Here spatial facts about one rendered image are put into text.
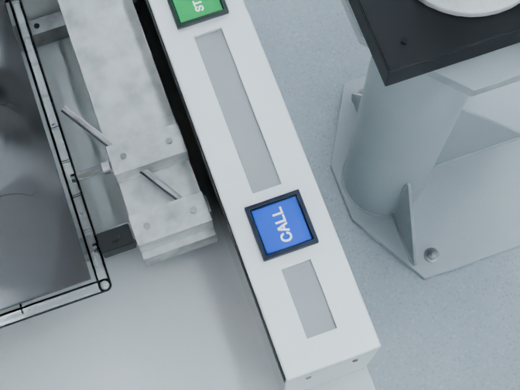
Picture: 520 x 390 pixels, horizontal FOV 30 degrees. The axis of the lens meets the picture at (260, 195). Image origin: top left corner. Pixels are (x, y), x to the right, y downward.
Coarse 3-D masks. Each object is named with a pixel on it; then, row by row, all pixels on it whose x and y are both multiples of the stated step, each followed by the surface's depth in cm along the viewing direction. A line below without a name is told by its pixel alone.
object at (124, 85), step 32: (64, 0) 110; (96, 0) 110; (128, 0) 110; (96, 32) 108; (128, 32) 108; (96, 64) 107; (128, 64) 107; (96, 96) 106; (128, 96) 106; (160, 96) 106; (128, 128) 105; (128, 192) 103; (160, 192) 103; (192, 192) 103; (160, 256) 101
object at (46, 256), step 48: (0, 0) 107; (0, 48) 106; (0, 96) 104; (0, 144) 102; (48, 144) 102; (0, 192) 101; (48, 192) 101; (0, 240) 99; (48, 240) 99; (0, 288) 98; (48, 288) 98
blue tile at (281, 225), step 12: (276, 204) 93; (288, 204) 93; (252, 216) 93; (264, 216) 93; (276, 216) 93; (288, 216) 93; (300, 216) 93; (264, 228) 93; (276, 228) 93; (288, 228) 93; (300, 228) 93; (264, 240) 92; (276, 240) 92; (288, 240) 92; (300, 240) 92
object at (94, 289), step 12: (84, 288) 97; (96, 288) 97; (108, 288) 98; (48, 300) 97; (60, 300) 97; (72, 300) 97; (12, 312) 97; (24, 312) 97; (36, 312) 97; (0, 324) 96
